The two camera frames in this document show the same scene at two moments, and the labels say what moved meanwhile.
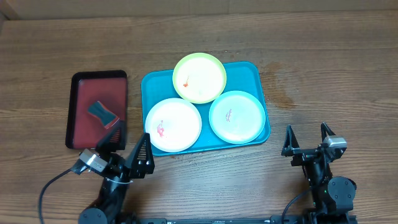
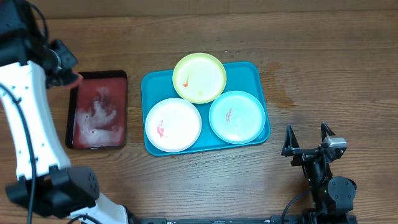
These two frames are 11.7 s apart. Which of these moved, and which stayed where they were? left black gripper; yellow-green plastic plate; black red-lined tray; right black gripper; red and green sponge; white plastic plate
Moved: red and green sponge; left black gripper
Stayed: white plastic plate; right black gripper; black red-lined tray; yellow-green plastic plate
